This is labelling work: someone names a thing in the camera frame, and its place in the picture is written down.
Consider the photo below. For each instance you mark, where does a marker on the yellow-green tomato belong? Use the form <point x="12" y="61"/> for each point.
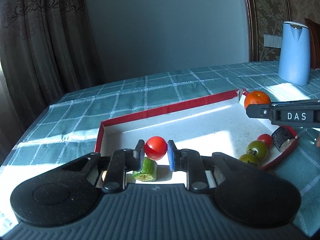
<point x="258" y="148"/>

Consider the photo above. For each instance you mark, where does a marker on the dark wooden chair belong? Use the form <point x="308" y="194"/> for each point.
<point x="314" y="45"/>

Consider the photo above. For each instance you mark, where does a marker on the teal checked tablecloth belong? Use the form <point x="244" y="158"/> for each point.
<point x="150" y="92"/>

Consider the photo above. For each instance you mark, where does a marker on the brown patterned curtain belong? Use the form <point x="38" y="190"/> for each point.
<point x="45" y="42"/>

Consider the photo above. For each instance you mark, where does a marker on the small red cherry tomato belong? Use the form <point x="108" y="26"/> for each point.
<point x="266" y="139"/>

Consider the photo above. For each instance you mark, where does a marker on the white wall switch panel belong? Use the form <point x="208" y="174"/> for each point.
<point x="273" y="41"/>

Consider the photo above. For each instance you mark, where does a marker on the red cardboard box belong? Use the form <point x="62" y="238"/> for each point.
<point x="200" y="130"/>

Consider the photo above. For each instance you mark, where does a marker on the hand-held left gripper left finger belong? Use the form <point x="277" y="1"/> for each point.
<point x="139" y="156"/>

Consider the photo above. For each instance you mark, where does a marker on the dark eggplant piece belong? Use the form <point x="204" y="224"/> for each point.
<point x="282" y="136"/>

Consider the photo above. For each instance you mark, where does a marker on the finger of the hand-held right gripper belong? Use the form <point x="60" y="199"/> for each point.
<point x="258" y="111"/>

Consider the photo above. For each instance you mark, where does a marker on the dark green tomato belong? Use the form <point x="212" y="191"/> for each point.
<point x="248" y="160"/>

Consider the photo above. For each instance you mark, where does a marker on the dark wooden wall moulding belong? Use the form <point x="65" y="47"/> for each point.
<point x="251" y="30"/>

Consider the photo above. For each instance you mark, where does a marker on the orange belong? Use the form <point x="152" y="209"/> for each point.
<point x="257" y="99"/>

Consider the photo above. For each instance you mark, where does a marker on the green cucumber piece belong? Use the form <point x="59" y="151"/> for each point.
<point x="146" y="171"/>

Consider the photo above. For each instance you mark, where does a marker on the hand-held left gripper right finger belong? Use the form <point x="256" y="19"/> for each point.
<point x="171" y="156"/>

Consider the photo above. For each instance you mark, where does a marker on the blue kettle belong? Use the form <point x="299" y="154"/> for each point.
<point x="295" y="55"/>

